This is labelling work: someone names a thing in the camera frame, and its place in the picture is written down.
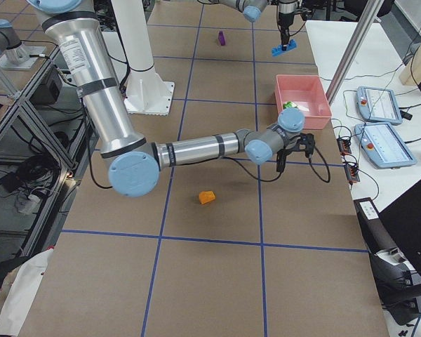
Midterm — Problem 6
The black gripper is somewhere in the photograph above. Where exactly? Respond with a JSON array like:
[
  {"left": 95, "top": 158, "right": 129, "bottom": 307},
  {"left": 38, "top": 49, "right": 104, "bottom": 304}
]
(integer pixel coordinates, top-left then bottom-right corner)
[
  {"left": 277, "top": 12, "right": 295, "bottom": 51},
  {"left": 276, "top": 135, "right": 307, "bottom": 172}
]

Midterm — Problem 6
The long blue four-stud block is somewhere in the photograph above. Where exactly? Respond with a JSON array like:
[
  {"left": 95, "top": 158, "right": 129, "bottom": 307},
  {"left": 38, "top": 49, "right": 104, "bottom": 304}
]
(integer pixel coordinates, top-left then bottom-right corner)
[{"left": 271, "top": 39, "right": 298, "bottom": 57}]

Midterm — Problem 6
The green block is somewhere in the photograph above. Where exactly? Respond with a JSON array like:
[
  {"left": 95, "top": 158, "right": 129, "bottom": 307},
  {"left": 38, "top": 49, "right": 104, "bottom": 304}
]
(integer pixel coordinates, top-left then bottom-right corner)
[{"left": 283, "top": 101, "right": 297, "bottom": 109}]

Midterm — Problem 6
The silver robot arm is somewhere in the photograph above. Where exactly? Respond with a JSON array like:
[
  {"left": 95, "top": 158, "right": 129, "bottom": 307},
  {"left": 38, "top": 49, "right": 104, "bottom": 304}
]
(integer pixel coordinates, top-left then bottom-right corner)
[
  {"left": 199, "top": 0, "right": 309, "bottom": 57},
  {"left": 32, "top": 1, "right": 312, "bottom": 197}
]

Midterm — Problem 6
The pink plastic box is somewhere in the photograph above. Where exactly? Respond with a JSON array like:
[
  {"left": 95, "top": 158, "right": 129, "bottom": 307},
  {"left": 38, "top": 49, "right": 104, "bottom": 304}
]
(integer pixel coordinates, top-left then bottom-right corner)
[{"left": 274, "top": 74, "right": 332, "bottom": 130}]

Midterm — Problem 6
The purple sloped block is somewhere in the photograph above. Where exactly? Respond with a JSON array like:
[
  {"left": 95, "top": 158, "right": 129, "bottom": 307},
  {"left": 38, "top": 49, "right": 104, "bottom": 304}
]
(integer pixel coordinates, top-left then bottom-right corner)
[{"left": 218, "top": 31, "right": 226, "bottom": 46}]

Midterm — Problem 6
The orange sloped block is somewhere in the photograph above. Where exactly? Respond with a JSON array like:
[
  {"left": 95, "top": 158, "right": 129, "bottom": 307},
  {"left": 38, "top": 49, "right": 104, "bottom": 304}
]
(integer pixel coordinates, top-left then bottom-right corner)
[{"left": 198, "top": 191, "right": 216, "bottom": 204}]

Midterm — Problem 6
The lower blue teach pendant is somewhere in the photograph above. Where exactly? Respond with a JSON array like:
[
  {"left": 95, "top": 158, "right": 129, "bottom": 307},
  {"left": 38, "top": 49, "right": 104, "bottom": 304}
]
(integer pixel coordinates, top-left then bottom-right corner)
[{"left": 354, "top": 122, "right": 417, "bottom": 169}]

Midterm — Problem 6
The blue teach pendant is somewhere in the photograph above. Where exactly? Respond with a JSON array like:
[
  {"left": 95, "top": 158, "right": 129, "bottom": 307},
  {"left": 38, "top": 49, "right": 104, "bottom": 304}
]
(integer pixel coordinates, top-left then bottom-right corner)
[
  {"left": 356, "top": 86, "right": 403, "bottom": 125},
  {"left": 354, "top": 122, "right": 417, "bottom": 169}
]

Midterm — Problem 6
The upper blue teach pendant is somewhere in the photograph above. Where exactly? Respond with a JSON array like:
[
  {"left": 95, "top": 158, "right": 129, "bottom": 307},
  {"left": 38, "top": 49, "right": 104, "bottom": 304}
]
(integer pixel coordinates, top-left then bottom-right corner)
[{"left": 356, "top": 86, "right": 403, "bottom": 125}]

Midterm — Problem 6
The black laptop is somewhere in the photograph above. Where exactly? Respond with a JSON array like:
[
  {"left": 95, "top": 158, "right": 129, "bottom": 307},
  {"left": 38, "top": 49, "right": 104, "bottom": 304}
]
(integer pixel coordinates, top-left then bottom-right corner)
[{"left": 379, "top": 179, "right": 421, "bottom": 275}]

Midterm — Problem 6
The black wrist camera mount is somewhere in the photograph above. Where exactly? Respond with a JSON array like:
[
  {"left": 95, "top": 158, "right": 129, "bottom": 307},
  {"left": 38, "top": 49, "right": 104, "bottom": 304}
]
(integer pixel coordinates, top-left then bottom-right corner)
[{"left": 296, "top": 133, "right": 316, "bottom": 159}]

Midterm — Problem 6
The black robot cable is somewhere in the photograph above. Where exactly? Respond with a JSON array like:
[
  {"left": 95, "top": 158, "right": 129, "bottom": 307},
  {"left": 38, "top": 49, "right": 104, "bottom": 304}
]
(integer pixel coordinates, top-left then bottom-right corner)
[{"left": 227, "top": 147, "right": 333, "bottom": 184}]

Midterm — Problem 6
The aluminium frame post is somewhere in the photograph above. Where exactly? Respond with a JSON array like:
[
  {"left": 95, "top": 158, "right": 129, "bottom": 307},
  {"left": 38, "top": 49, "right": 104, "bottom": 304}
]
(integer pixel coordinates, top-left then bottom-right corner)
[{"left": 326, "top": 0, "right": 385, "bottom": 105}]

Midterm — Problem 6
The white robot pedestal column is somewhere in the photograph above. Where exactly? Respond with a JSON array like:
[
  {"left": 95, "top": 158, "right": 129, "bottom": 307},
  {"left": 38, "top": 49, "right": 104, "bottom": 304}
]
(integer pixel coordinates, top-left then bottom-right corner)
[{"left": 112, "top": 0, "right": 175, "bottom": 115}]

